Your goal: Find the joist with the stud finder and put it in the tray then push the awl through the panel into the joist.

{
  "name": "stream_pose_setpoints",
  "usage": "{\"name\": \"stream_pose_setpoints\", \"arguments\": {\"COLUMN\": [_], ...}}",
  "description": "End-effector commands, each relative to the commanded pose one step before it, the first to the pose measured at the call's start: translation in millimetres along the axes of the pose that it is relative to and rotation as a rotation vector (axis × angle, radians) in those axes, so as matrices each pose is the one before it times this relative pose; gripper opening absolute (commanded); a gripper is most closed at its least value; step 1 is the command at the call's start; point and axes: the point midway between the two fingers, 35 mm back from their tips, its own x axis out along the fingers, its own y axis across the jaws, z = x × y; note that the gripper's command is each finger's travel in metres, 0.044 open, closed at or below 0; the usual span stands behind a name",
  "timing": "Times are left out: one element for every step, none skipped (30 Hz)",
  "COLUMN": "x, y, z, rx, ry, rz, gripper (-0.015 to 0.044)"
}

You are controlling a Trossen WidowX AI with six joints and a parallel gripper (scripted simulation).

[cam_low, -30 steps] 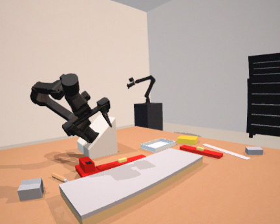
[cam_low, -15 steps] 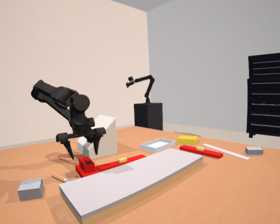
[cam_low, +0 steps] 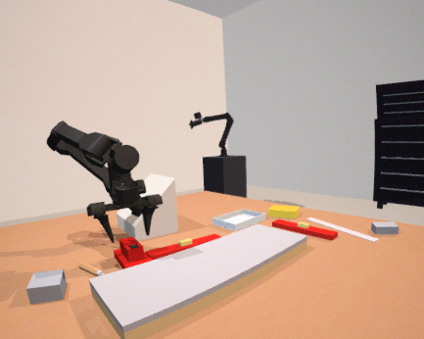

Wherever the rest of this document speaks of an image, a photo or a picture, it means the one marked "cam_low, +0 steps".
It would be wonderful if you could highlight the white flat bar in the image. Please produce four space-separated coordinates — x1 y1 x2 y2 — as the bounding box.
307 218 379 242

